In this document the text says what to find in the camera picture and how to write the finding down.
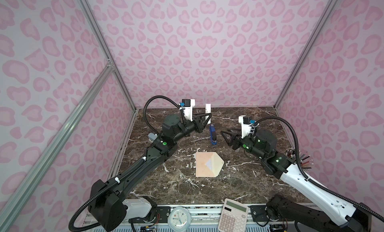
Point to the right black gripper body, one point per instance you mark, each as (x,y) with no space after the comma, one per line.
(249,144)

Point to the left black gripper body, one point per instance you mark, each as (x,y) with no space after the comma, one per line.
(187,128)

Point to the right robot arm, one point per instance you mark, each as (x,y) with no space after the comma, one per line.
(334,214)

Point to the beige envelope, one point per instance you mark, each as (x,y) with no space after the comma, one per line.
(201,169)

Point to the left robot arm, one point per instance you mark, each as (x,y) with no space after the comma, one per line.
(108,205)

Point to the white round clock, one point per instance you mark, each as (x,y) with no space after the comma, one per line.
(179,219)

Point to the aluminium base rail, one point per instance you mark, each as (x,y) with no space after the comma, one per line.
(205,218)

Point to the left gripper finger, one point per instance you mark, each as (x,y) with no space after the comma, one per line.
(204,120)
(202,116)

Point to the white glue stick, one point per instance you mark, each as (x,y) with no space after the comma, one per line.
(208,110)

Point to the white calculator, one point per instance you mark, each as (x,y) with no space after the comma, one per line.
(233,217)

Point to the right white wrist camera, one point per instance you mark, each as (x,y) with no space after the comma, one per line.
(246,125)

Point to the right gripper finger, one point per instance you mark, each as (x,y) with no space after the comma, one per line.
(229,137)
(232,132)

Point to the light blue box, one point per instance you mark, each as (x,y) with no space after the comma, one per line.
(152,137)

